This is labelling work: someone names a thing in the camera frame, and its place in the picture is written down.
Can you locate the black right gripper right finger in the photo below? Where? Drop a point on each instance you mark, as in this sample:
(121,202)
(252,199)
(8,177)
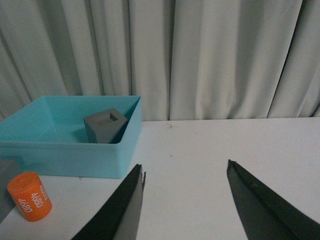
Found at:
(264,214)

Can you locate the white curtain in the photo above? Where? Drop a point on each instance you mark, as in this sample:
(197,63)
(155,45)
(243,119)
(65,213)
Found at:
(187,59)

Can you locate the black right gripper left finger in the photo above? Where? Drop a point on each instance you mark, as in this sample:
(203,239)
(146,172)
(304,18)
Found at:
(119,217)

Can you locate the orange cylinder part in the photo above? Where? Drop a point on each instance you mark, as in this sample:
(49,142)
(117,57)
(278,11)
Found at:
(29,194)

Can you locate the blue plastic box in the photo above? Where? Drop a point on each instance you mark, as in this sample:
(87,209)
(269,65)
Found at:
(48,136)

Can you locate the gray block with round hole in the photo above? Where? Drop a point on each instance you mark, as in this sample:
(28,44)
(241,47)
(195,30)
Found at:
(9,169)

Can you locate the gray block with square hole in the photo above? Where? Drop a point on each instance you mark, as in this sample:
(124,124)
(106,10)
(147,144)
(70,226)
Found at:
(105,127)

